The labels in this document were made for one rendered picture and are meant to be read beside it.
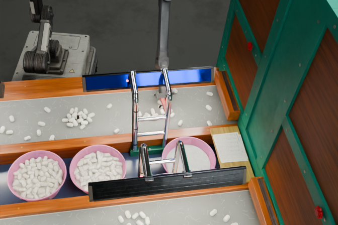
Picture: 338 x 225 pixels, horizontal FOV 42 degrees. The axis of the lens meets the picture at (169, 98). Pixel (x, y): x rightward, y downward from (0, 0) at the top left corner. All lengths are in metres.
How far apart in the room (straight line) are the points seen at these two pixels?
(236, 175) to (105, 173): 0.68
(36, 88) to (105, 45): 1.44
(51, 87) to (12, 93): 0.20
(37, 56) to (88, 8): 1.67
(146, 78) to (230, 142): 0.55
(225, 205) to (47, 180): 0.84
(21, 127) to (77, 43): 0.99
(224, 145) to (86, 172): 0.69
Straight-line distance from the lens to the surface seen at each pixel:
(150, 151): 2.27
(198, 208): 2.09
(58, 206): 2.07
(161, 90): 2.35
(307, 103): 1.65
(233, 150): 2.24
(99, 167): 2.20
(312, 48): 1.57
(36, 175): 2.20
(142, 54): 3.75
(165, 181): 1.73
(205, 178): 1.76
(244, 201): 2.15
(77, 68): 2.98
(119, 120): 2.34
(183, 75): 2.09
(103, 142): 2.23
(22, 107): 2.46
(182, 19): 4.14
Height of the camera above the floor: 2.59
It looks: 49 degrees down
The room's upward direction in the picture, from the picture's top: 6 degrees clockwise
